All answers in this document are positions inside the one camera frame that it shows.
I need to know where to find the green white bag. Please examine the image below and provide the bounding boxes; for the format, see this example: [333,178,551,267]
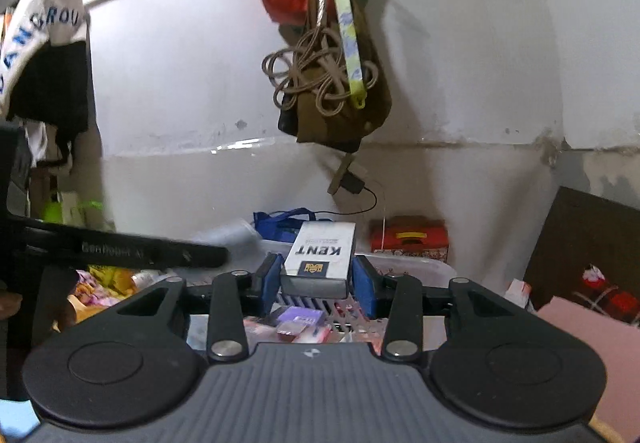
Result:
[42,192,103,227]

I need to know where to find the red plaid pillow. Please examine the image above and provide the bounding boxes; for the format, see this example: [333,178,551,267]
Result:
[572,264,640,327]

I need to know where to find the white black hanging jacket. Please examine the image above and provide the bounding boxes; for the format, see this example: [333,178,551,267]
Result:
[1,0,91,168]

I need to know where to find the small white red box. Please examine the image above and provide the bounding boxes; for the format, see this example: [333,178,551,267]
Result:
[504,278,532,310]

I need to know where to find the purple small carton box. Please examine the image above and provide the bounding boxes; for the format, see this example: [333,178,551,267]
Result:
[277,307,324,338]

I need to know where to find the black charger with cable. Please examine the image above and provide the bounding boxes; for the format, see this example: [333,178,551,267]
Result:
[326,153,378,217]

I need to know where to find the red printed gift box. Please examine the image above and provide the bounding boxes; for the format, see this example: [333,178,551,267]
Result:
[369,216,450,262]

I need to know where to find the yellow green patterned strap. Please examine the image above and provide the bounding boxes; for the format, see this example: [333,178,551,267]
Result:
[322,0,369,111]

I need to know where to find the brown hanging bag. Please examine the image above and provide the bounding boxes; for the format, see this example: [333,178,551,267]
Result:
[262,0,393,153]

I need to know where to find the pink blanket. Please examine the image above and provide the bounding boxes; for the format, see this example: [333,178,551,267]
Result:
[538,297,640,442]

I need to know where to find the dark wooden headboard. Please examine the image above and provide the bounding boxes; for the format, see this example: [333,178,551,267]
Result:
[524,186,639,309]

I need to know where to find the clear plastic perforated basket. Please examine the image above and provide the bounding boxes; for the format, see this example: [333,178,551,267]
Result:
[186,239,457,353]

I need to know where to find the blue printed tote bag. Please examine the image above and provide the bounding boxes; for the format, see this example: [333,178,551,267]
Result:
[253,208,317,243]

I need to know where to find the white Kent cigarette box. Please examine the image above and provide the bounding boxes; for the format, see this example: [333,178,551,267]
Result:
[280,221,356,299]

